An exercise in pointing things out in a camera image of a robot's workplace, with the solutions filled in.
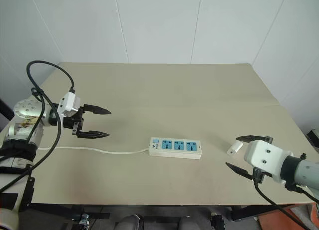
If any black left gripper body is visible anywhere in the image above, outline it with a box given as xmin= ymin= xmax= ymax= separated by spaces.
xmin=63 ymin=105 xmax=87 ymax=136

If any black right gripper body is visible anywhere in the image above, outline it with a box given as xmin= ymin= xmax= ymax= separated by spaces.
xmin=251 ymin=166 xmax=266 ymax=185

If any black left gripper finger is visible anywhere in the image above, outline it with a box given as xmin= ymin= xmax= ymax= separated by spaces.
xmin=76 ymin=130 xmax=110 ymax=140
xmin=83 ymin=104 xmax=112 ymax=115

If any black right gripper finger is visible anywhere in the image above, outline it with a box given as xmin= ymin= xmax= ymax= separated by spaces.
xmin=236 ymin=135 xmax=273 ymax=143
xmin=225 ymin=162 xmax=254 ymax=182

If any white plug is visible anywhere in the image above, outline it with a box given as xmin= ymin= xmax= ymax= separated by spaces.
xmin=226 ymin=140 xmax=243 ymax=156

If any white power strip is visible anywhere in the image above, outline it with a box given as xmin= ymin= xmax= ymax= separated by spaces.
xmin=149 ymin=137 xmax=202 ymax=161

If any black table clamp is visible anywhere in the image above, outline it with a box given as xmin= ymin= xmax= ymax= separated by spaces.
xmin=210 ymin=211 xmax=226 ymax=230

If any orange box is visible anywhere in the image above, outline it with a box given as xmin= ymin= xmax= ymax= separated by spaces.
xmin=256 ymin=202 xmax=319 ymax=230

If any black object with white edge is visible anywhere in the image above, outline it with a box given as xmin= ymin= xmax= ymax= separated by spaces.
xmin=306 ymin=128 xmax=319 ymax=148

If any dark rounded shape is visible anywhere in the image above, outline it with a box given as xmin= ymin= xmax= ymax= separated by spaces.
xmin=115 ymin=214 xmax=146 ymax=230
xmin=178 ymin=215 xmax=201 ymax=230

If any metal table clamp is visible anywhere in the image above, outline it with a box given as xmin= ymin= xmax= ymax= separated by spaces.
xmin=78 ymin=213 xmax=91 ymax=226

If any white rounded robot shell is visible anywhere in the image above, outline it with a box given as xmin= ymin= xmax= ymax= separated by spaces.
xmin=0 ymin=207 xmax=20 ymax=230

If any white power strip cord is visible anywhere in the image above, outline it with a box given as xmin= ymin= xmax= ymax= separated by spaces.
xmin=36 ymin=145 xmax=151 ymax=155

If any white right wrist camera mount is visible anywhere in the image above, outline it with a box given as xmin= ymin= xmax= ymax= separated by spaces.
xmin=243 ymin=139 xmax=294 ymax=184

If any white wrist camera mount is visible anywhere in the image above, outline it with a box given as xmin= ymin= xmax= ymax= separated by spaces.
xmin=243 ymin=139 xmax=294 ymax=184
xmin=57 ymin=91 xmax=82 ymax=117

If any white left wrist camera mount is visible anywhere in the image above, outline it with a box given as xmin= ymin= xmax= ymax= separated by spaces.
xmin=57 ymin=91 xmax=82 ymax=117

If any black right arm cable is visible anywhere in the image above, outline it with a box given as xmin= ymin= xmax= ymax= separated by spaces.
xmin=252 ymin=168 xmax=319 ymax=230

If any black table frame foot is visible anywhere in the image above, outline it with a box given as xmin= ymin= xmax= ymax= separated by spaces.
xmin=229 ymin=204 xmax=269 ymax=222

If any black object at wall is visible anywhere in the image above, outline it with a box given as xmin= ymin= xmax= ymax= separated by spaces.
xmin=0 ymin=97 xmax=14 ymax=122

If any black table frame bar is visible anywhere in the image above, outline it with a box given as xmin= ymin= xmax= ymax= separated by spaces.
xmin=62 ymin=205 xmax=111 ymax=220

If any black metal table bracket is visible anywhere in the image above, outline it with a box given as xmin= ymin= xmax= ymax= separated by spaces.
xmin=19 ymin=164 xmax=36 ymax=212

